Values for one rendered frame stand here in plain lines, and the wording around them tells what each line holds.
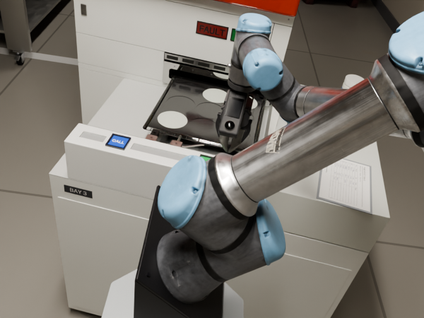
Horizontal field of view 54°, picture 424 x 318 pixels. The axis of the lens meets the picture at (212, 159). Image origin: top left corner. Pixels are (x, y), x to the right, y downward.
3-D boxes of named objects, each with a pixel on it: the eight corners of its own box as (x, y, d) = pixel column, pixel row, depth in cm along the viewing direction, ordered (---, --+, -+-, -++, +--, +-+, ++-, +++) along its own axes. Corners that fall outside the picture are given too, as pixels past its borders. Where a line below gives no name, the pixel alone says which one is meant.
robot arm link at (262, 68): (301, 89, 86) (287, 63, 94) (271, 50, 79) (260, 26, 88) (269, 110, 88) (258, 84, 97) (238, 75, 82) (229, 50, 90)
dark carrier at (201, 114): (176, 79, 164) (176, 77, 164) (262, 98, 162) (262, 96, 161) (147, 127, 137) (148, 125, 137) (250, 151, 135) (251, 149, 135)
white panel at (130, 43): (81, 65, 177) (74, -36, 152) (270, 108, 171) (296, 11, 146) (77, 68, 174) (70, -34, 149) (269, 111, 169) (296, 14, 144)
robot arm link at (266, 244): (239, 290, 82) (300, 267, 76) (195, 262, 74) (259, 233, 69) (235, 238, 90) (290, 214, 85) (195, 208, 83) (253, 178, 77)
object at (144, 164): (81, 159, 132) (77, 122, 123) (252, 200, 128) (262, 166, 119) (67, 178, 125) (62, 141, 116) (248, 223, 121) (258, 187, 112)
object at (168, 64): (163, 80, 171) (164, 58, 165) (269, 104, 168) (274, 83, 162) (161, 82, 170) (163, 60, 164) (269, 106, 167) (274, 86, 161)
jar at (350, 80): (336, 94, 157) (345, 72, 151) (355, 99, 156) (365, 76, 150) (337, 104, 151) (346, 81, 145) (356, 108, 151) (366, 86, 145)
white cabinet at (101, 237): (122, 213, 225) (123, 78, 174) (300, 257, 219) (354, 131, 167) (67, 321, 176) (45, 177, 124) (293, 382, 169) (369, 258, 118)
